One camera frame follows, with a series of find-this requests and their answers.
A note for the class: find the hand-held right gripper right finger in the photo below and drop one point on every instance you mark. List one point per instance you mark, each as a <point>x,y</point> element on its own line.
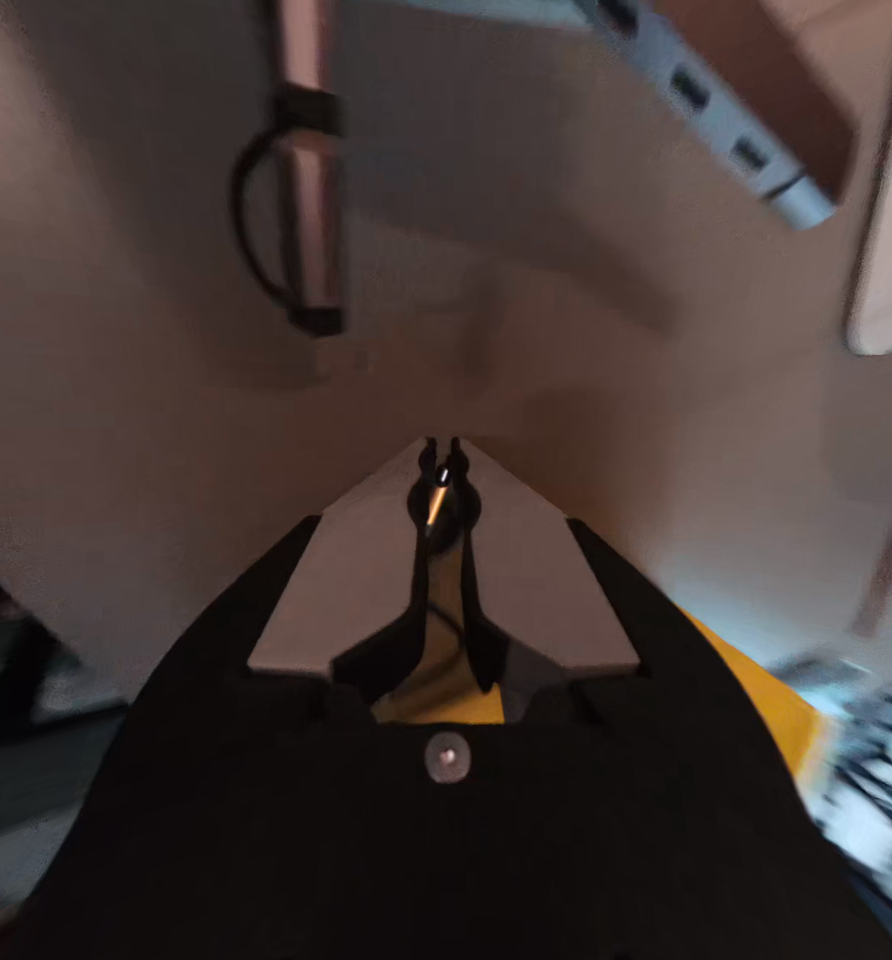
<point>543,592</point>

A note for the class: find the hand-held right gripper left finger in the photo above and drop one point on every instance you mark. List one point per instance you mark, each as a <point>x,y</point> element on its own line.
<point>348,592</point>

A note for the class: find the grey usb hub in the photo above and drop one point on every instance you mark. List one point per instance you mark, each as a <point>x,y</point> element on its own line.
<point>715,105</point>

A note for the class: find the silver plug with black loop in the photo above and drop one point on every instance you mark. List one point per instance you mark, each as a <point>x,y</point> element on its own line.
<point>312,210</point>

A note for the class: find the dark blurred object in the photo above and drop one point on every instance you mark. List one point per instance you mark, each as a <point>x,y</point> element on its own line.
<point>18,675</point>

